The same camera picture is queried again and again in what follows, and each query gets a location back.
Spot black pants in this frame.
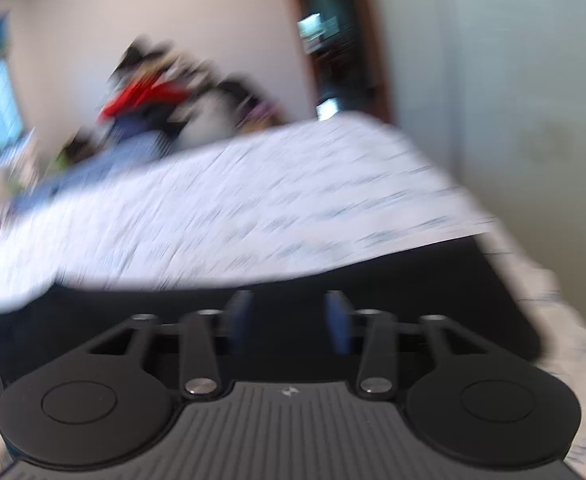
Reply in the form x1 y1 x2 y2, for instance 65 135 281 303
0 237 543 388

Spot white quilt with writing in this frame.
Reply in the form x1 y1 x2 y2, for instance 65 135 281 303
0 113 586 477

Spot light blue bed sheet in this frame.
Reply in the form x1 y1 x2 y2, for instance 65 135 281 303
9 131 171 216

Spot pile of clothes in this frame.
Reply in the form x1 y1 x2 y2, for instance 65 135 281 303
57 36 285 166

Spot white wardrobe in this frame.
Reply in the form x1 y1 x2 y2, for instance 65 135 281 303
378 0 586 266

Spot wooden door frame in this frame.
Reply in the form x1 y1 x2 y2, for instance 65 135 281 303
293 0 392 122

